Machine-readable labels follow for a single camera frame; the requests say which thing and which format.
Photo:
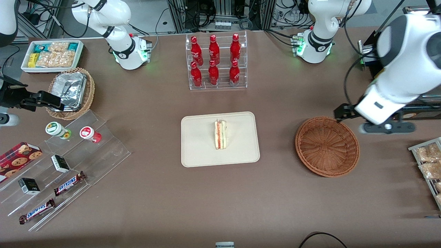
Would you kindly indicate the clear bagged pastry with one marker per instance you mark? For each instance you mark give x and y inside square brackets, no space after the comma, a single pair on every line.
[430,169]
[429,153]

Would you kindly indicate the clear acrylic bottle rack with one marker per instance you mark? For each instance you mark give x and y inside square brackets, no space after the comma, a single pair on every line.
[224,86]

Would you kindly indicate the red lid cup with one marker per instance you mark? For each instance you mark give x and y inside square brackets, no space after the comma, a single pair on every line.
[88,133]

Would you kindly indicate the brown wicker basket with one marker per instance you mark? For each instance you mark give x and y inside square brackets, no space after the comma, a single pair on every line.
[327,146]

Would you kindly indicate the cream plastic tray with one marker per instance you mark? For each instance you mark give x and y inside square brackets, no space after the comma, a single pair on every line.
[196,144]

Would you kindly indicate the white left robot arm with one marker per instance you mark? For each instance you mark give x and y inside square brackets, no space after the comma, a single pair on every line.
[410,48]

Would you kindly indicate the small grey device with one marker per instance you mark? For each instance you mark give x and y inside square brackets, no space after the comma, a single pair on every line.
[224,245]

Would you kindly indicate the small clear snack bag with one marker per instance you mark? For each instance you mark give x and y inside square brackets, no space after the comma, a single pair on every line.
[59,46]

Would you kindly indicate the snickers bar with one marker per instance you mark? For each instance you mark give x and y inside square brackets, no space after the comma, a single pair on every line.
[37,211]
[69,183]

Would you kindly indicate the steel pan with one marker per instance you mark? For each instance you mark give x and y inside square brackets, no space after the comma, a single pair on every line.
[415,9]

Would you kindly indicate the aluminium frame rack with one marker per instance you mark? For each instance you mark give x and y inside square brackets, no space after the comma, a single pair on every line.
[179,17]

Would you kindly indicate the teal snack packet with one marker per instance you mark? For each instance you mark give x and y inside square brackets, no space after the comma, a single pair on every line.
[42,47]

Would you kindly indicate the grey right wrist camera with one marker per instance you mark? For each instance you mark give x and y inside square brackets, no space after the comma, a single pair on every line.
[8,120]

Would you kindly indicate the large clear snack bag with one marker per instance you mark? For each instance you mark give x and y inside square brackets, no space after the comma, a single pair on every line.
[57,59]

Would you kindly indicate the small black box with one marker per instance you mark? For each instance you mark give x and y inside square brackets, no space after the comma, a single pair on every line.
[29,186]
[60,163]

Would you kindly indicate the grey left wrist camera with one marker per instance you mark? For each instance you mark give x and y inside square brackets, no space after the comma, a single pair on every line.
[386,127]

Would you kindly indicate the green lid cup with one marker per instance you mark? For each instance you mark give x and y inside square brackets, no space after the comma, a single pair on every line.
[55,128]

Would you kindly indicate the yellow snack packet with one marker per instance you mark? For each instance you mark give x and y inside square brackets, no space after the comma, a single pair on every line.
[32,60]

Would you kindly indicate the black equipment stand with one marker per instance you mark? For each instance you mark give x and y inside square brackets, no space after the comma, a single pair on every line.
[427,106]

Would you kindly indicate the red cookie box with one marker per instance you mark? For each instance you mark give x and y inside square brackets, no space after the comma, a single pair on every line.
[15,160]

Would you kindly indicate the clear acrylic stepped display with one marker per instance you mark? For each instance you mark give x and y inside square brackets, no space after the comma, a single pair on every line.
[110,151]

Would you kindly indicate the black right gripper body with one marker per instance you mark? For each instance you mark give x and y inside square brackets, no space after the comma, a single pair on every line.
[13,96]

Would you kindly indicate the silver foil container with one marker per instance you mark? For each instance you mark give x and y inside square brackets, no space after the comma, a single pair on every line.
[70,89]

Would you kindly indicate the light wicker basket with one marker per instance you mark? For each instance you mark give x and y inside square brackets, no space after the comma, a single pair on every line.
[90,89]

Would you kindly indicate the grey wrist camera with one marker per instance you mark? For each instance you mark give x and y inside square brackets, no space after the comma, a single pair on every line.
[386,127]
[8,120]

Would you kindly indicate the triangular sandwich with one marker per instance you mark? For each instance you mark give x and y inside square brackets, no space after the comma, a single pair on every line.
[220,136]

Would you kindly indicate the tray of packaged crackers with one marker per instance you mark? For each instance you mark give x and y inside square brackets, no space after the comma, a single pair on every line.
[432,187]

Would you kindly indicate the white power strip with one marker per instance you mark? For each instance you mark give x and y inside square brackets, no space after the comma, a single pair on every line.
[222,25]

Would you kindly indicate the white plastic snack bin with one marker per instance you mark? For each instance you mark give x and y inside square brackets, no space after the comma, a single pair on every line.
[26,67]

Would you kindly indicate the red cola bottle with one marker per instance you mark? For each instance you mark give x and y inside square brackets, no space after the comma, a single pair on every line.
[234,75]
[214,51]
[196,76]
[196,51]
[213,75]
[235,50]

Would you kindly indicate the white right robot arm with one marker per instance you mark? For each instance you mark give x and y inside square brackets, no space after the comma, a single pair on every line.
[120,44]

